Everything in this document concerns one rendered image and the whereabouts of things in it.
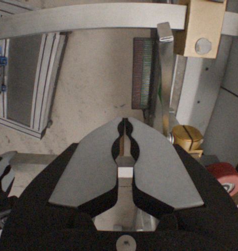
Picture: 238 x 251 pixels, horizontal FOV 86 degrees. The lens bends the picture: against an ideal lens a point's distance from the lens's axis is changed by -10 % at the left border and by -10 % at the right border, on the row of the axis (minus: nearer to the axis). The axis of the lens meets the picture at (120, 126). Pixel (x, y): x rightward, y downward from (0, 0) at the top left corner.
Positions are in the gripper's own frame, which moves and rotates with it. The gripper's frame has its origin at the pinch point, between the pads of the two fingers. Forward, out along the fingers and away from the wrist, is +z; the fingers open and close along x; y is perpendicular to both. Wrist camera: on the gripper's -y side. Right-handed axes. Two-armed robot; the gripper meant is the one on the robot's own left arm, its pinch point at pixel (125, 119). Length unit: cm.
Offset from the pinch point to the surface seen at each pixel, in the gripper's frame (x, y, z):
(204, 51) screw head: 10.5, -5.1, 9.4
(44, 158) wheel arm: -16.2, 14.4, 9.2
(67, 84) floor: -42, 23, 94
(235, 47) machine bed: 30.6, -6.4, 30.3
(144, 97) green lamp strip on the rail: 5.1, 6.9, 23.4
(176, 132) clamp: 8.6, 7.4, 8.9
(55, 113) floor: -59, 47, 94
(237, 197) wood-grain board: 25.7, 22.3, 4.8
